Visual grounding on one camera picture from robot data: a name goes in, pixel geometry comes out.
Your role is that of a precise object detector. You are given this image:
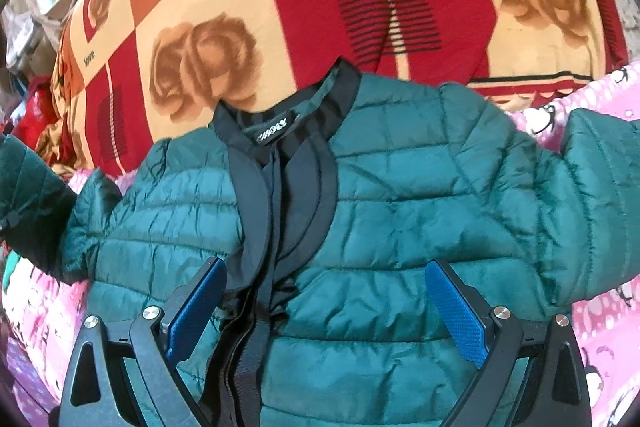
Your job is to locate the red orange rose blanket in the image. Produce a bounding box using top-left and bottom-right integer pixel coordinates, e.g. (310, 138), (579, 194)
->
(37, 0), (632, 176)

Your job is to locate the red clothes pile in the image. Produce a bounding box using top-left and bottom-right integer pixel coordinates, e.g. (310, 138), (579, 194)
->
(12, 77), (77, 180)

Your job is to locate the pink penguin fleece blanket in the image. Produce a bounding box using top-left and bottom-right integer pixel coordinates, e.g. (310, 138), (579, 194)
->
(0, 60), (640, 427)

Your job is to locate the teal quilted puffer jacket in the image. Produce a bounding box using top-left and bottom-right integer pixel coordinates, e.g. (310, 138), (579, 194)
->
(0, 58), (640, 427)

